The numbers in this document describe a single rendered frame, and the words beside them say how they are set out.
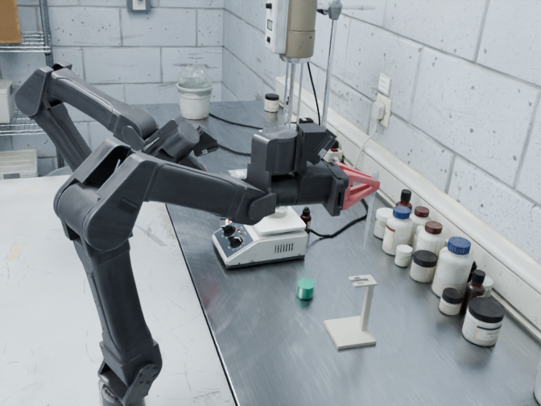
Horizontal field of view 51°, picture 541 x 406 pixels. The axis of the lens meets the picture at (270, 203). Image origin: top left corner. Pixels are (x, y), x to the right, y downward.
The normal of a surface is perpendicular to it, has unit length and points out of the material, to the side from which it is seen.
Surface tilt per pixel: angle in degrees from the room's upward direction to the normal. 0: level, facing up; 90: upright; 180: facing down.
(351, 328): 0
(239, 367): 0
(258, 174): 90
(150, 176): 90
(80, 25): 90
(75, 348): 0
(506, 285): 90
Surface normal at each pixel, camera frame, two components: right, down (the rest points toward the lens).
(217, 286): 0.06, -0.90
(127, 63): 0.31, 0.44
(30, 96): -0.32, 0.40
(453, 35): -0.95, 0.09
